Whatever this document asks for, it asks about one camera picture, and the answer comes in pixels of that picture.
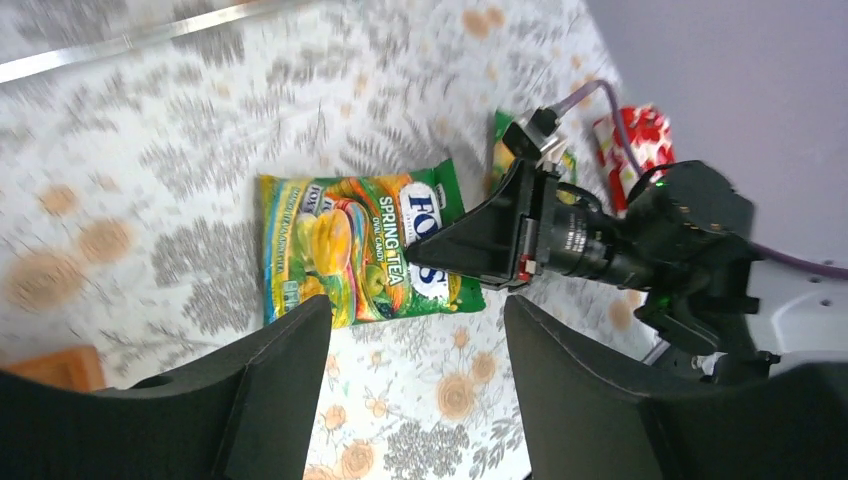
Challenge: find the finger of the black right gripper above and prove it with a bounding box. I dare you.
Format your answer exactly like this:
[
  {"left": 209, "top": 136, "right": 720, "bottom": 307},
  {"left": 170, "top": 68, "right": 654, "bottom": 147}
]
[{"left": 406, "top": 160, "right": 539, "bottom": 291}]

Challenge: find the green candy bag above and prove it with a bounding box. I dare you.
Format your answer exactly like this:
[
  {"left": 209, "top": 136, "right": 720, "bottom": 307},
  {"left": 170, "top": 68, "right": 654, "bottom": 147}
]
[
  {"left": 258, "top": 159, "right": 486, "bottom": 328},
  {"left": 485, "top": 110, "right": 578, "bottom": 193}
]

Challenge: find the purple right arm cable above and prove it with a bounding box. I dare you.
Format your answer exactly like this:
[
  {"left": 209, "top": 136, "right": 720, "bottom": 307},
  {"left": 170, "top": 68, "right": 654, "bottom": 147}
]
[{"left": 549, "top": 79, "right": 848, "bottom": 281}]

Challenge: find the red floral fabric pouch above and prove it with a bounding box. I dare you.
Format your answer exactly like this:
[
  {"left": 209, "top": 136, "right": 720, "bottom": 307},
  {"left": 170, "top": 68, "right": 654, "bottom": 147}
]
[{"left": 592, "top": 104, "right": 676, "bottom": 217}]

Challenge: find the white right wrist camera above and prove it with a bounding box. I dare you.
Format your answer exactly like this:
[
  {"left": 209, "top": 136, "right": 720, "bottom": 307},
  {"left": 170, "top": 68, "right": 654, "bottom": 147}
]
[{"left": 501, "top": 107, "right": 561, "bottom": 161}]

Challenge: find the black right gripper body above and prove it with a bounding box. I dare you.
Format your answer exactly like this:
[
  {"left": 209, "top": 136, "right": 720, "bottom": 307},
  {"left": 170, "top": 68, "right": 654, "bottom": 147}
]
[{"left": 516, "top": 159, "right": 761, "bottom": 358}]

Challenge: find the cream metal shelf rack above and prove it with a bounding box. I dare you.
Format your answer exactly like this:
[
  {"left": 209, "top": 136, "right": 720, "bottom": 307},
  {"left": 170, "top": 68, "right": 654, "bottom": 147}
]
[{"left": 1, "top": 1, "right": 309, "bottom": 84}]

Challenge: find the wooden compartment tray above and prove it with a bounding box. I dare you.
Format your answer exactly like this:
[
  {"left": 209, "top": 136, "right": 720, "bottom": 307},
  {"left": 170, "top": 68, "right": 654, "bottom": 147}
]
[{"left": 1, "top": 345, "right": 106, "bottom": 392}]

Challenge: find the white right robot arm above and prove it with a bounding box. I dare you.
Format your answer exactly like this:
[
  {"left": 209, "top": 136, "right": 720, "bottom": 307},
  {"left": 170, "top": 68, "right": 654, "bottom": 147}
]
[{"left": 407, "top": 160, "right": 847, "bottom": 479}]

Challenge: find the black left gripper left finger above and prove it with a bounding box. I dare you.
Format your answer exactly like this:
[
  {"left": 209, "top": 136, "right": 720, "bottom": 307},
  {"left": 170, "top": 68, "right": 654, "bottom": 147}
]
[{"left": 1, "top": 295, "right": 331, "bottom": 479}]

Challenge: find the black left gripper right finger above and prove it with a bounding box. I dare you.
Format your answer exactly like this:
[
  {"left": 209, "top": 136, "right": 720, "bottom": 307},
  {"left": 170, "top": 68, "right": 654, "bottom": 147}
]
[{"left": 504, "top": 295, "right": 847, "bottom": 479}]

